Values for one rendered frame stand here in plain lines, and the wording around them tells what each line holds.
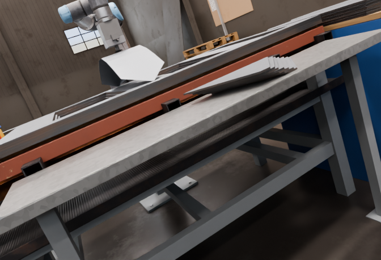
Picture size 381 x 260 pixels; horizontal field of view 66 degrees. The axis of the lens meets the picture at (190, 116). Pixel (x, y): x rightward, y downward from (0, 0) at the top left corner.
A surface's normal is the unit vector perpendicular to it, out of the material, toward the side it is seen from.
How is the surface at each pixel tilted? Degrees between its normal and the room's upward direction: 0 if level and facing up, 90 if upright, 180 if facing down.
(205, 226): 90
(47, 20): 90
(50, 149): 90
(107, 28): 90
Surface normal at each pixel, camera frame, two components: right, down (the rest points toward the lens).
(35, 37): 0.44, 0.04
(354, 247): -0.35, -0.91
